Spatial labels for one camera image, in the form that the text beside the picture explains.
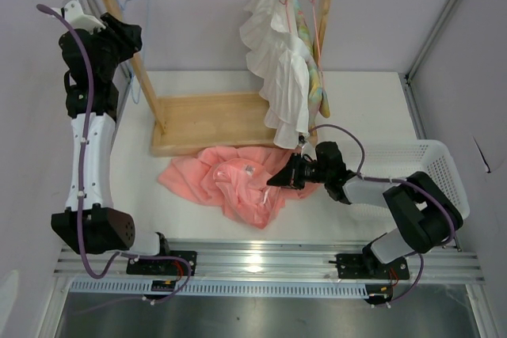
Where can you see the aluminium mounting rail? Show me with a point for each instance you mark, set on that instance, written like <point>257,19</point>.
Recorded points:
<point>293,261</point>

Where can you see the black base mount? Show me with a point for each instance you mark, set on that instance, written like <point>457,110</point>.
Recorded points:
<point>360,266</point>
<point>183,263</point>

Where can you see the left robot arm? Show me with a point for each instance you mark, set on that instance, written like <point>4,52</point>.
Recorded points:
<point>89,222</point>

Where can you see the blue wire hanger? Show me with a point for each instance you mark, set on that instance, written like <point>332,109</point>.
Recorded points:
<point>138,33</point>

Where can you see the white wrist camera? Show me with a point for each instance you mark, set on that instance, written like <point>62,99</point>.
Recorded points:
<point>74,12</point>
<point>304,146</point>

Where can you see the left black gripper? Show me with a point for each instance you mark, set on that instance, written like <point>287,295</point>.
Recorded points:
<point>127,36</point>

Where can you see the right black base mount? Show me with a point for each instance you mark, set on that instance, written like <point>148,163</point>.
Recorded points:
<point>360,266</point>

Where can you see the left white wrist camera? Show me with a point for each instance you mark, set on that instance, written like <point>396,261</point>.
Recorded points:
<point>74,12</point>

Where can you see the pink pleated skirt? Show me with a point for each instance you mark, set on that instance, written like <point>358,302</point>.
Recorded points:
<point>234,179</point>

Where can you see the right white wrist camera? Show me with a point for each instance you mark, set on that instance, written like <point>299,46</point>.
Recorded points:
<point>304,146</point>

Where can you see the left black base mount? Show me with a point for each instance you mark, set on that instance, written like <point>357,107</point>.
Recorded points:
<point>183,263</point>

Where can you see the pastel floral garment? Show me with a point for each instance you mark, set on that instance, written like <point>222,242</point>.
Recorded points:
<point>317,97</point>

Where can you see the white ruffled garment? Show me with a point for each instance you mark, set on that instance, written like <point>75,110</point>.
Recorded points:
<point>279,57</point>

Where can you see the white plastic basket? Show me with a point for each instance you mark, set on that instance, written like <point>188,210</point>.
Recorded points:
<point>401,158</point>

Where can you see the wooden clothes rack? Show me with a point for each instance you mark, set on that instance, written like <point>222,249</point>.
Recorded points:
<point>188,124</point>

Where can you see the slotted cable duct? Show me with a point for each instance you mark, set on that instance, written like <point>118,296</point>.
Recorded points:
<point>229,288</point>

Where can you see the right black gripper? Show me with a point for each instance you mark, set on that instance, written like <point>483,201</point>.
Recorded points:
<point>290,176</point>

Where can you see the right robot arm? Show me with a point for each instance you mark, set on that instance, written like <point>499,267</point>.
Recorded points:
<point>416,183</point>

